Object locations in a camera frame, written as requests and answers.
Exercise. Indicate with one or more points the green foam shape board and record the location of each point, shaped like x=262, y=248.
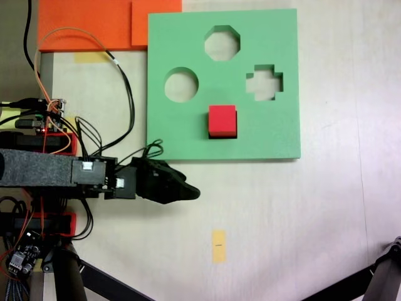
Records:
x=188, y=141

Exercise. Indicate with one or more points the controller circuit board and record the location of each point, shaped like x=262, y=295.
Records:
x=53, y=116

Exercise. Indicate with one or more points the wide yellow tape piece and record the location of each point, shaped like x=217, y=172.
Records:
x=89, y=57

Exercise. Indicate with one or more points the flat black tripod strut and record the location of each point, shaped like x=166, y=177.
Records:
x=109, y=283

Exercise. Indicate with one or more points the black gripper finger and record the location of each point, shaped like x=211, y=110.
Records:
x=175, y=192
x=172, y=175

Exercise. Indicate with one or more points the yellow sticky note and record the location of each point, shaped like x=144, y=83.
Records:
x=7, y=117

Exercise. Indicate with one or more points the small power converter board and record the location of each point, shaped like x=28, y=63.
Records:
x=23, y=255

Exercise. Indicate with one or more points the red square block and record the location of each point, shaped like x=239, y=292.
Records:
x=221, y=120

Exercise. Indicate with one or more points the red black table clamp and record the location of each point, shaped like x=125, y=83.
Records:
x=70, y=142
x=67, y=224

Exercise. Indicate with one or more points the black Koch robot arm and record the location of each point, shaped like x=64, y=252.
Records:
x=37, y=169

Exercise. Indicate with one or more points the black tripod leg with joint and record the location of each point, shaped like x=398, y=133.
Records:
x=383, y=272

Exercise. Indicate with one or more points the yellow tape marker strip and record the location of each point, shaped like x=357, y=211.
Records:
x=219, y=247

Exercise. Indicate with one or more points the large orange foam block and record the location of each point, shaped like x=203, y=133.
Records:
x=84, y=25

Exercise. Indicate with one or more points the thick black tripod leg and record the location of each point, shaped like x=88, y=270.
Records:
x=69, y=276

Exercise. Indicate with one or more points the small orange foam block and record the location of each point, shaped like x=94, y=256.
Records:
x=150, y=22

